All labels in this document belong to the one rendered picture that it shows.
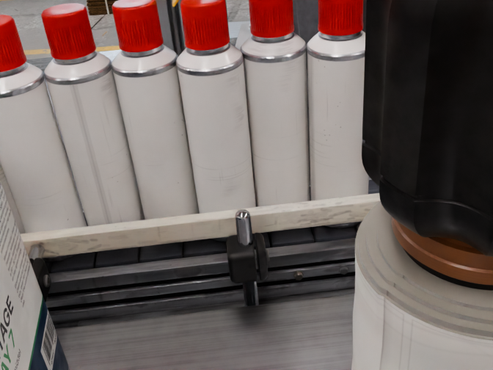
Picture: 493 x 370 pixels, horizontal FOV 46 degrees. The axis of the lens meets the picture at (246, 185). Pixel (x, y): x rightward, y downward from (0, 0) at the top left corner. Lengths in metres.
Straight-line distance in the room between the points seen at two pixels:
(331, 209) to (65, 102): 0.23
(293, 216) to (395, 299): 0.30
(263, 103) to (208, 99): 0.05
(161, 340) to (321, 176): 0.19
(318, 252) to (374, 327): 0.29
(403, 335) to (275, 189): 0.31
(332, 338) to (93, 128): 0.24
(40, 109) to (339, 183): 0.25
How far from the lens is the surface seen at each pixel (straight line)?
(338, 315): 0.45
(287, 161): 0.49
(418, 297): 0.20
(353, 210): 0.50
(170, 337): 0.44
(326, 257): 0.51
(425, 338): 0.20
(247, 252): 0.44
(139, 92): 0.46
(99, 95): 0.47
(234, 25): 1.22
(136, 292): 0.52
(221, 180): 0.48
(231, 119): 0.46
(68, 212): 0.52
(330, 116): 0.47
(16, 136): 0.48
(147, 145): 0.48
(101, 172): 0.49
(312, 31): 0.69
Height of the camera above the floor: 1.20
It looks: 33 degrees down
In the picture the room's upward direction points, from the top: 5 degrees counter-clockwise
